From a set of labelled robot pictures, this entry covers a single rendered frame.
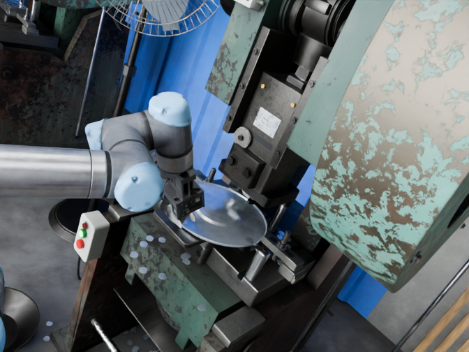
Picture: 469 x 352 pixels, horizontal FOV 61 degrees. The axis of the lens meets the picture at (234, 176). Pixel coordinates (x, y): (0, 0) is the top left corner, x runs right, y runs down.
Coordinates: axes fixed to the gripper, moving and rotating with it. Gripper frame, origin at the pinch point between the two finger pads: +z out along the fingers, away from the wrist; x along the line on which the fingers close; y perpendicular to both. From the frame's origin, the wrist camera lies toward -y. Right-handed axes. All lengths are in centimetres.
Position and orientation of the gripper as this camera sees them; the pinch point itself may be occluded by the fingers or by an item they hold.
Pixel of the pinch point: (178, 218)
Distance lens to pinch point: 100.6
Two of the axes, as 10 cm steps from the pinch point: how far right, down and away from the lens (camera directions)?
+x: 8.1, -3.9, 4.4
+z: -0.2, 7.3, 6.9
